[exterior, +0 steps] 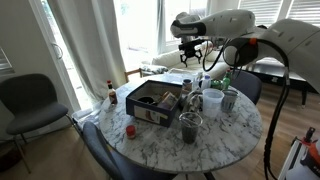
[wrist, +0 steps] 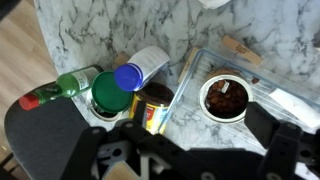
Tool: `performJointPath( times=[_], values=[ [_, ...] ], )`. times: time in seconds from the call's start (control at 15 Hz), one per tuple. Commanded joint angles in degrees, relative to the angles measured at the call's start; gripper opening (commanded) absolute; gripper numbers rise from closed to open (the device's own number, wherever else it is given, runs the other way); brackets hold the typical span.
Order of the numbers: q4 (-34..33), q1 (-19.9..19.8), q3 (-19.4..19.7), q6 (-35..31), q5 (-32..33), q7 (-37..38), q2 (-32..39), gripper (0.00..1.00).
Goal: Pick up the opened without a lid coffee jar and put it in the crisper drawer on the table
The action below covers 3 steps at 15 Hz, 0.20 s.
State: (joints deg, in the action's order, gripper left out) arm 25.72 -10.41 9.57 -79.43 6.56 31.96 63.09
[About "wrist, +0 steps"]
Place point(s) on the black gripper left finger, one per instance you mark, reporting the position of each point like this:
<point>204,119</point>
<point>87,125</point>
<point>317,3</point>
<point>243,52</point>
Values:
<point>140,111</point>

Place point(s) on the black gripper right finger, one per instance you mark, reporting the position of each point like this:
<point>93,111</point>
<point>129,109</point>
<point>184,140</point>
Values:
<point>265,128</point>

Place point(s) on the yellow jar brown lid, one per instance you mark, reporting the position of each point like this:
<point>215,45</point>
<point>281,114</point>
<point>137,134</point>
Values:
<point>155,110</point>

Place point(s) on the small jar green lid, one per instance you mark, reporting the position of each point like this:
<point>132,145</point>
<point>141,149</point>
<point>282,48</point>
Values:
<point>110,93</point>

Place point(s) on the clear glass tray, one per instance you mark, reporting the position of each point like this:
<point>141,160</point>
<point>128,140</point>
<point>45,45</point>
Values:
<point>186,110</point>

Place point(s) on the white bottle blue cap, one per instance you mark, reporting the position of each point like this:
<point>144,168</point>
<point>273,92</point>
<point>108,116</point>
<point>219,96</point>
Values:
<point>146,63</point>

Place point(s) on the plain wooden block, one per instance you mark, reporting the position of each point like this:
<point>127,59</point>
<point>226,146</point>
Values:
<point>121,58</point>
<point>188,65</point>

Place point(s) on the green bottle red cap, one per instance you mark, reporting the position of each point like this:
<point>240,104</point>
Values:
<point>66,85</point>

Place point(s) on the printed wooden block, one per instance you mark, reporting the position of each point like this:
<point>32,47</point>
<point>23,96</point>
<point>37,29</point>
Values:
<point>241,50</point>

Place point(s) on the blue upholstered chair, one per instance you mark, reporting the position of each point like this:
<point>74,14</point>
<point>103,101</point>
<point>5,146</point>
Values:
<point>43,140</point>

